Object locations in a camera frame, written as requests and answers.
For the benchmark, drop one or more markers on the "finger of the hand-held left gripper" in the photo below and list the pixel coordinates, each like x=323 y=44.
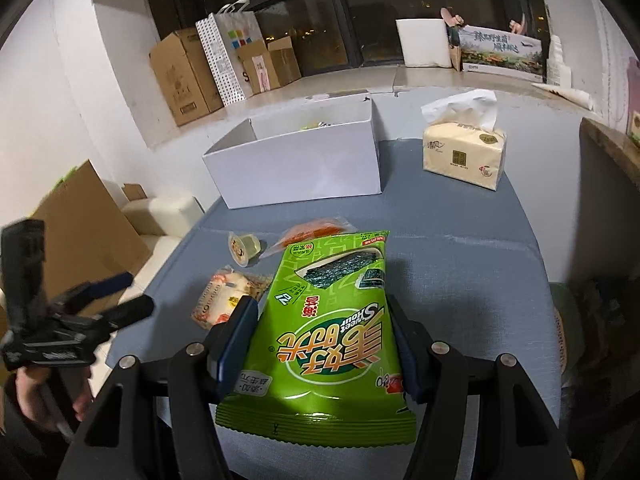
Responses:
x=107 y=285
x=132 y=307

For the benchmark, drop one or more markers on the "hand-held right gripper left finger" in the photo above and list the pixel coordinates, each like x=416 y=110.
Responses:
x=235 y=350

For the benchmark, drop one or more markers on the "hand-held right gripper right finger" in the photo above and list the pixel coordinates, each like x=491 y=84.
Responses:
x=407 y=360

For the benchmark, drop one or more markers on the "green seaweed snack packet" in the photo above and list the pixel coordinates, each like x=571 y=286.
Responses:
x=320 y=360

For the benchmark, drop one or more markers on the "white storage box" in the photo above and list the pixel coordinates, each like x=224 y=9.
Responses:
x=300 y=170

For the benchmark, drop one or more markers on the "person's left hand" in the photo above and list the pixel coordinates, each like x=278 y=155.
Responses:
x=30 y=400

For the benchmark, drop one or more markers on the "pale rice cracker packet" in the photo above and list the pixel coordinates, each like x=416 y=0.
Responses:
x=225 y=295

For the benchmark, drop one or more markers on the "large open cardboard box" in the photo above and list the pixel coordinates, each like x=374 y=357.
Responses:
x=85 y=220

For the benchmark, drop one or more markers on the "cream stool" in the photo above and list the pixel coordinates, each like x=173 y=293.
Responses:
x=160 y=212

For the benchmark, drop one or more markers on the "clear jelly cup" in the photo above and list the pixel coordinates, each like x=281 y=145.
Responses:
x=245 y=250

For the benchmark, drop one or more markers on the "blue-grey table cover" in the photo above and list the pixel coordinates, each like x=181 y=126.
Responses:
x=450 y=240

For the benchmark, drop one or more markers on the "orange snack packet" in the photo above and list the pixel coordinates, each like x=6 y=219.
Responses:
x=310 y=230

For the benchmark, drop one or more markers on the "green stool perforated cushion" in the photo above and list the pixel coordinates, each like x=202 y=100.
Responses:
x=567 y=325

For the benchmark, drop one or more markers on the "tall brown cardboard box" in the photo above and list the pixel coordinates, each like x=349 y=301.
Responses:
x=185 y=75

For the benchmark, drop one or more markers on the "white dotted paper bag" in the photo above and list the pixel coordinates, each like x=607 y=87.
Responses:
x=225 y=55

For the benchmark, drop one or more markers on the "small cardboard box white label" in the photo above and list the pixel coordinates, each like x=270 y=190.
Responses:
x=257 y=67

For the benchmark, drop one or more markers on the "brown stone counter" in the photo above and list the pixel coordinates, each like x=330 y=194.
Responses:
x=615 y=145

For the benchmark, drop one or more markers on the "white tube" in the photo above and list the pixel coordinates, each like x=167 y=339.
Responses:
x=565 y=95

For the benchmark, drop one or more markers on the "white foam box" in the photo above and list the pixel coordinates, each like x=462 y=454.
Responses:
x=422 y=42

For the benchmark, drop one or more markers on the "landscape printed carton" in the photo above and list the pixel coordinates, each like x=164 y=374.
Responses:
x=500 y=52

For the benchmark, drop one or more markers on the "yellow green tissue pack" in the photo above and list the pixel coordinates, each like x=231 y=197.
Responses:
x=634 y=127

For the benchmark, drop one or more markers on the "white spray bottle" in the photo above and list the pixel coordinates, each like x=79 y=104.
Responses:
x=557 y=70

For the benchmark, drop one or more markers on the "pink plastic object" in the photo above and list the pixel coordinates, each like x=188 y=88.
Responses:
x=452 y=17
x=517 y=22

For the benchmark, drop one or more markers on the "dark glass window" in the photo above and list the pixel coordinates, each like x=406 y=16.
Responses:
x=375 y=15

